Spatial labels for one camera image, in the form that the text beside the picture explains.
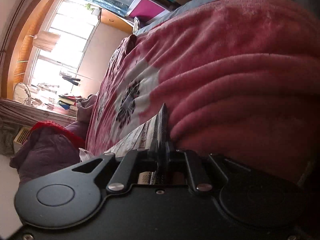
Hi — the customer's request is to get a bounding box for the beige printed shopping bag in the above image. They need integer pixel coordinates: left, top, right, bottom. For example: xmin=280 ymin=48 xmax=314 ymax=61
xmin=78 ymin=102 xmax=173 ymax=185

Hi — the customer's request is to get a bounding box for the purple folded duvet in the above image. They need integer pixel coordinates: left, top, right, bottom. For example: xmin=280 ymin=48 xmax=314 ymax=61
xmin=10 ymin=95 xmax=97 ymax=185

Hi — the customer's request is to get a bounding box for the red floral blanket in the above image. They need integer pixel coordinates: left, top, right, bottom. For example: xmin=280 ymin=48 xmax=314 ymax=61
xmin=86 ymin=0 xmax=319 ymax=183

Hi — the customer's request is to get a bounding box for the white air conditioner unit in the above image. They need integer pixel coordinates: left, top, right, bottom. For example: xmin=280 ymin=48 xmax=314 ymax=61
xmin=13 ymin=126 xmax=31 ymax=153

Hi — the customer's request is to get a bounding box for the striped pink curtain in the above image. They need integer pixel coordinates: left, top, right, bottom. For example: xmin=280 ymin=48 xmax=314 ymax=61
xmin=1 ymin=99 xmax=76 ymax=127

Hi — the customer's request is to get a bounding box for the white electric fan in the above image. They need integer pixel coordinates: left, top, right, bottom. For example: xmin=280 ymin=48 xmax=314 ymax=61
xmin=13 ymin=82 xmax=31 ymax=106

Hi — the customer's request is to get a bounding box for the orange wooden cabinet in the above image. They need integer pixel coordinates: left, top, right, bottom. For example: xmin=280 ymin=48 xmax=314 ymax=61
xmin=100 ymin=9 xmax=133 ymax=34

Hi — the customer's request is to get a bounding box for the potted green plant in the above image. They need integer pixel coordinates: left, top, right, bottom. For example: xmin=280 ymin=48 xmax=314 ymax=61
xmin=85 ymin=3 xmax=97 ymax=11

